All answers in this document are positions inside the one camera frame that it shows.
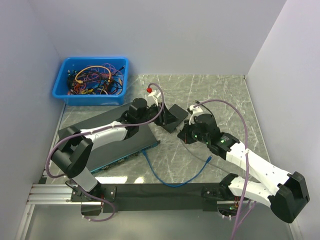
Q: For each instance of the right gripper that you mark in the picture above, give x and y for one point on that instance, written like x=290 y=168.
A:
x=184 y=134

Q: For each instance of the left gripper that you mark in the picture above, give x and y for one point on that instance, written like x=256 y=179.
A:
x=166 y=117

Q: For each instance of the small black network switch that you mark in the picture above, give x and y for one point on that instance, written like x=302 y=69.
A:
x=174 y=117

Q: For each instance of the large black network switch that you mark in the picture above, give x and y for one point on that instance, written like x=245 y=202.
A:
x=108 y=154

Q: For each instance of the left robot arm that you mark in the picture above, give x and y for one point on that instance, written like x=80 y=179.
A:
x=72 y=152

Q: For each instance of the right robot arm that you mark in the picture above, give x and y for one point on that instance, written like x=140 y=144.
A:
x=285 y=193

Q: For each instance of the blue plastic bin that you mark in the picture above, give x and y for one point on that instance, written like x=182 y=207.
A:
x=92 y=81

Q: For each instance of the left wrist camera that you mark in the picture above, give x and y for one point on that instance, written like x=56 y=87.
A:
x=153 y=97

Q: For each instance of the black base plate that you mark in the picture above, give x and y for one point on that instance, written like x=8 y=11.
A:
x=159 y=197

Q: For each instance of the aluminium rail frame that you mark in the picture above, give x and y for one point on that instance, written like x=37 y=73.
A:
x=56 y=218

